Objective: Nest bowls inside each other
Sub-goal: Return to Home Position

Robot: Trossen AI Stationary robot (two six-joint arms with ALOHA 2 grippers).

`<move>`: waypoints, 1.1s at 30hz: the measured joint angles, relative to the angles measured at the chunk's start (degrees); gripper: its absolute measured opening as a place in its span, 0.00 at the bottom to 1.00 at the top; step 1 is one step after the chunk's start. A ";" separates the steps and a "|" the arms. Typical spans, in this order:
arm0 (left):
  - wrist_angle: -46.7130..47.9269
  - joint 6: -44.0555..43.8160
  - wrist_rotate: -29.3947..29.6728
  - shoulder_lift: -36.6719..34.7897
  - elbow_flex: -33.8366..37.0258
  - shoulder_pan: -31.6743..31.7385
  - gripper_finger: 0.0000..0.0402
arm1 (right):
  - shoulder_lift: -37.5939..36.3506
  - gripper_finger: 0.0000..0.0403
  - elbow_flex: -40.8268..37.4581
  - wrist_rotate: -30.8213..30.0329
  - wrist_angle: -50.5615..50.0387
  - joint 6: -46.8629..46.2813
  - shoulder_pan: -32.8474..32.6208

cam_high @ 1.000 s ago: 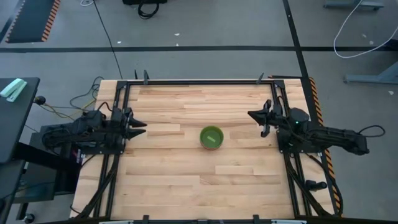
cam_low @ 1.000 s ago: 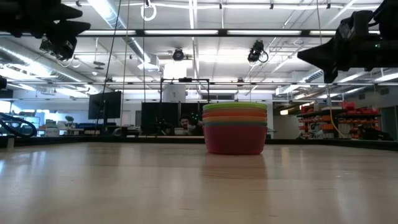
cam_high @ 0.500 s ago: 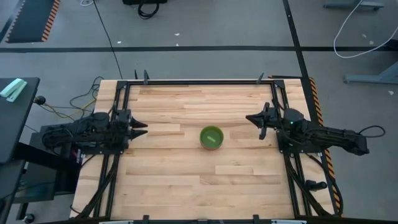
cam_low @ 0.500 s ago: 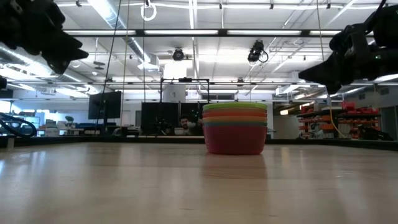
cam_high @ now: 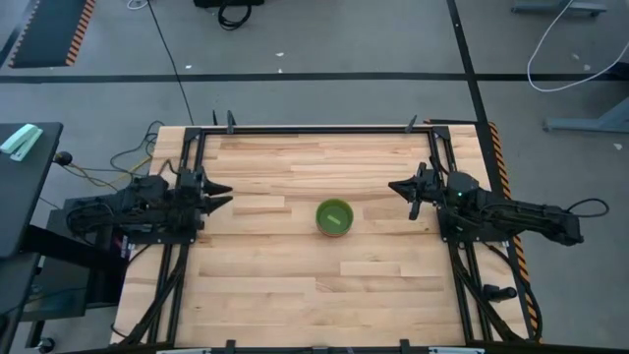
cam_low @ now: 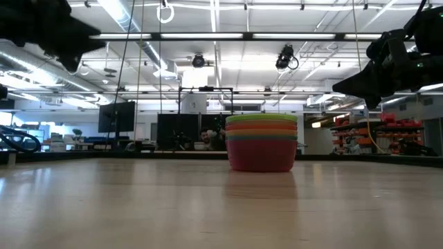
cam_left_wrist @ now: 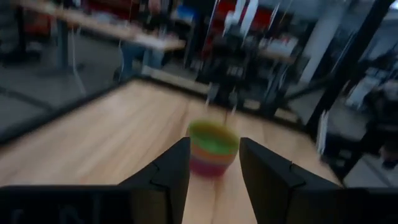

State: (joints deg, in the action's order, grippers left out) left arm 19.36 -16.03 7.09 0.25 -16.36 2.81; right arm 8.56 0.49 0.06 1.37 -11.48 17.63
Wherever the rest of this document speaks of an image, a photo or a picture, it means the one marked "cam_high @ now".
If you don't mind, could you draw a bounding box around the orange plastic bowl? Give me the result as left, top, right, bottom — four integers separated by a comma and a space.
314, 198, 356, 239

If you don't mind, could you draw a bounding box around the black cable bundle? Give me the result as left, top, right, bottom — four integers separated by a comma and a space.
63, 119, 171, 193

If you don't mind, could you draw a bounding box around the coiled black cable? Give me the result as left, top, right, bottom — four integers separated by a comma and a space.
216, 4, 254, 31

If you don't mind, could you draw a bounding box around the black aluminium table frame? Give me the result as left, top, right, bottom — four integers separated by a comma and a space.
115, 125, 542, 354

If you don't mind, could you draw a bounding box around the grey table foot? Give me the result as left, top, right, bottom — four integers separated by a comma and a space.
510, 0, 608, 16
543, 96, 629, 135

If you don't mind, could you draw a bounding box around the black camera on frame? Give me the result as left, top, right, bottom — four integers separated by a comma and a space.
483, 283, 519, 303

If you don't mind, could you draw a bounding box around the long white cable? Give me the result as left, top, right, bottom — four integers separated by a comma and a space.
526, 0, 629, 93

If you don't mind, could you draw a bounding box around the mint green stapler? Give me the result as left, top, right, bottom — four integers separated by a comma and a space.
0, 123, 44, 163

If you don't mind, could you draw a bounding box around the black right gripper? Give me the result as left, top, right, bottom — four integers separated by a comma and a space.
387, 162, 448, 221

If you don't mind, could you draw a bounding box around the orange black hazard strip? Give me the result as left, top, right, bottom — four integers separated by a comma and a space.
487, 121, 543, 343

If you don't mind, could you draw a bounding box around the black mat with orange stripes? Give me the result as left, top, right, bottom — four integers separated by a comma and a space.
8, 0, 97, 69

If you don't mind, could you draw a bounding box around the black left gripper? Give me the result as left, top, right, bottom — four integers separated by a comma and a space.
174, 166, 235, 233

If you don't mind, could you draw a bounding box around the thin black floor cable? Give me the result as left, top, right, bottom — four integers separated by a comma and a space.
145, 0, 196, 127

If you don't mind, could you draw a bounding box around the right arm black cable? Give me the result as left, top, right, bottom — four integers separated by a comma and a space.
566, 197, 611, 219

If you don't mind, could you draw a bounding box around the black case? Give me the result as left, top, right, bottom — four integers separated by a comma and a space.
193, 0, 266, 9

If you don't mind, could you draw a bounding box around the black desk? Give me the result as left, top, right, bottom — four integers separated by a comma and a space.
0, 121, 64, 260

